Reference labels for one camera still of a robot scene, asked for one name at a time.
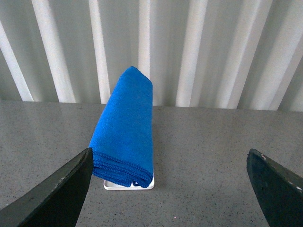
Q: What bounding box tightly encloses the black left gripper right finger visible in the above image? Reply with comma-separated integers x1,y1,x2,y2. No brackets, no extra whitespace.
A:
247,149,303,227

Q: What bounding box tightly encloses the white rack with wooden bars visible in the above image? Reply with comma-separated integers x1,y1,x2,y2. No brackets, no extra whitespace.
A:
103,176,155,191

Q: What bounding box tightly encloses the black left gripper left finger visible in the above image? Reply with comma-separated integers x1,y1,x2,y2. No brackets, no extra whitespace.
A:
0,148,93,227

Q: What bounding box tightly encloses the blue microfiber cloth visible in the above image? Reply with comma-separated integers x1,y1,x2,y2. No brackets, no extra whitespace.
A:
89,66,153,188

